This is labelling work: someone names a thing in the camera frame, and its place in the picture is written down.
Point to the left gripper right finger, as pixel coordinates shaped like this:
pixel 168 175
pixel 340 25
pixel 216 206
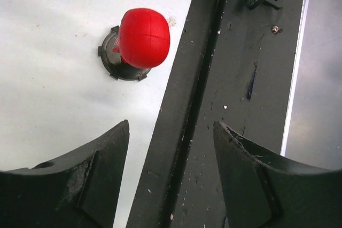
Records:
pixel 267 185

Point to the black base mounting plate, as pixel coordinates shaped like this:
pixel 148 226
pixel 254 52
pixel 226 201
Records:
pixel 231 77

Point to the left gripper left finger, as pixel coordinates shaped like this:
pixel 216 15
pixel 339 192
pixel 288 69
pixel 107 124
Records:
pixel 78 189

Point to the red spider hero figurine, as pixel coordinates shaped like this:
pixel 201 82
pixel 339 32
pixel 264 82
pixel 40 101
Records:
pixel 138 44

